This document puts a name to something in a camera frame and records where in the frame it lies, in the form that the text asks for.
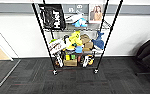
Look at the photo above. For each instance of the small green box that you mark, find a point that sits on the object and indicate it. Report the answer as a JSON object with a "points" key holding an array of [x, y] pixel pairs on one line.
{"points": [[72, 57]]}

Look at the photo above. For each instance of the white box with portrait print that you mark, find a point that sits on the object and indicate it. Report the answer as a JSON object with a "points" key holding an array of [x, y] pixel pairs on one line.
{"points": [[96, 13]]}

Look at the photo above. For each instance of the black Huel bag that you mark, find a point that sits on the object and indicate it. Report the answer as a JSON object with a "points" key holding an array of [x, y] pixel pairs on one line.
{"points": [[52, 16]]}

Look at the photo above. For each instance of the black chair with cloth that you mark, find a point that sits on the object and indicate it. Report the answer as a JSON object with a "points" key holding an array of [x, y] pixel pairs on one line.
{"points": [[149, 53]]}

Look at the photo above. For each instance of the white printed packet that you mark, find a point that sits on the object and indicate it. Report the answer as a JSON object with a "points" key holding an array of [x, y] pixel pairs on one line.
{"points": [[73, 18]]}

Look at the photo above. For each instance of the blue white plush toy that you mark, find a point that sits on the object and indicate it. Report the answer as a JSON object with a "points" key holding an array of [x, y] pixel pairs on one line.
{"points": [[81, 23]]}

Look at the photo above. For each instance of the blue shark plush toy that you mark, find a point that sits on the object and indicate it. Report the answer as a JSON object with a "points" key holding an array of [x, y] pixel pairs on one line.
{"points": [[98, 42]]}

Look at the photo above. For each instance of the white black printed pack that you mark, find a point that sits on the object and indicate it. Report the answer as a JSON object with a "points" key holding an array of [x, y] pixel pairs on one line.
{"points": [[59, 60]]}

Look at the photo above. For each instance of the yellow plush toy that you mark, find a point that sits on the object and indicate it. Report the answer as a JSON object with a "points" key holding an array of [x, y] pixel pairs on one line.
{"points": [[75, 39]]}

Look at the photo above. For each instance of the white door frame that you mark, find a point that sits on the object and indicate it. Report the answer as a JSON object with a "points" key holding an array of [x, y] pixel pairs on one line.
{"points": [[4, 43]]}

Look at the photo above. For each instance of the blue cup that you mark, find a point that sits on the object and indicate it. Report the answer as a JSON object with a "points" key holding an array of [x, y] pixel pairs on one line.
{"points": [[79, 49]]}

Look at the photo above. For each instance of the flat tan cardboard box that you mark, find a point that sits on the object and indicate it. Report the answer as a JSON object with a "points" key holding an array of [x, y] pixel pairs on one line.
{"points": [[70, 63]]}

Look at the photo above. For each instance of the white yellow black pack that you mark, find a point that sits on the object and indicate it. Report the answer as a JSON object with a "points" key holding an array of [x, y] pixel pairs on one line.
{"points": [[87, 61]]}

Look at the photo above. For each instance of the small yellow box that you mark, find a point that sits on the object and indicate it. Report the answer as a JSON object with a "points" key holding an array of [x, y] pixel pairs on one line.
{"points": [[67, 57]]}

